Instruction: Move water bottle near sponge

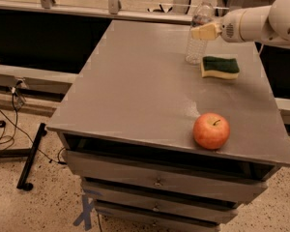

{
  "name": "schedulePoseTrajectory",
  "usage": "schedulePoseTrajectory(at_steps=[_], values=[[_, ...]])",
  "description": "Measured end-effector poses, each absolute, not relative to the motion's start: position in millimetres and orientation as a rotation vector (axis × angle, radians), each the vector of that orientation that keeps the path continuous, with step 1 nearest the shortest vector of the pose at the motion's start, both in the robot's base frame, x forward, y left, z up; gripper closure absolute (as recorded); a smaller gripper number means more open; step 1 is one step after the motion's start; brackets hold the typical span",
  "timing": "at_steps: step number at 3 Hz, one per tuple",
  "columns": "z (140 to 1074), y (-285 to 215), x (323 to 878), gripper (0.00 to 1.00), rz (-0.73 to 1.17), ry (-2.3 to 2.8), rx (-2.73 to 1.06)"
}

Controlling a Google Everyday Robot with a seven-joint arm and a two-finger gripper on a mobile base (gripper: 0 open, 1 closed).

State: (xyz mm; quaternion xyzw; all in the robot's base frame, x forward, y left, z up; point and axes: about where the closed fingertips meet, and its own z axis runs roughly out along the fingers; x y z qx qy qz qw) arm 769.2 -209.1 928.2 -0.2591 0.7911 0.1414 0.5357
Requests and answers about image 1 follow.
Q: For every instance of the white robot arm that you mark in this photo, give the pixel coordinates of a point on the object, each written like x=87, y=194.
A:
x=268, y=25

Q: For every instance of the grey metal rail frame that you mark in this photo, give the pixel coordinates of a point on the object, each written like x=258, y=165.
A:
x=87, y=7

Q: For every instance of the bottom grey drawer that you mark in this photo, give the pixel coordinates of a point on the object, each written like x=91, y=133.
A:
x=154, y=219

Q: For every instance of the blue tape cross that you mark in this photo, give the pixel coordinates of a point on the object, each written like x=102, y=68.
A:
x=88, y=205

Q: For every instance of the clear plastic water bottle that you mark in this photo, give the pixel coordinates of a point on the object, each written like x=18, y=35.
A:
x=203, y=14

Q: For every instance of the top grey drawer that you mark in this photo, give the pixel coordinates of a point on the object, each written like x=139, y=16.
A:
x=158, y=176

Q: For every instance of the grey drawer cabinet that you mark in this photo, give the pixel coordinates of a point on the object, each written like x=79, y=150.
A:
x=137, y=99

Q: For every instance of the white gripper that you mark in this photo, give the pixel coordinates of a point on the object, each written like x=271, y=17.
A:
x=229, y=29

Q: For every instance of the grey drawer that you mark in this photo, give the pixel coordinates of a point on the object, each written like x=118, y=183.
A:
x=154, y=219
x=158, y=203
x=158, y=176

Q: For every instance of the green and yellow sponge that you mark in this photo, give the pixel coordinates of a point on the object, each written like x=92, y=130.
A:
x=219, y=67

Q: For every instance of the black metal stand base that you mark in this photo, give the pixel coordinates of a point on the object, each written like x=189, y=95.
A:
x=29, y=154

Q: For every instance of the middle grey drawer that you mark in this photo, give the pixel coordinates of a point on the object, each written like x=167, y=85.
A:
x=158, y=203

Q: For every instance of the red apple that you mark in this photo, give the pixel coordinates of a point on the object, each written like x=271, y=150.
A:
x=211, y=131

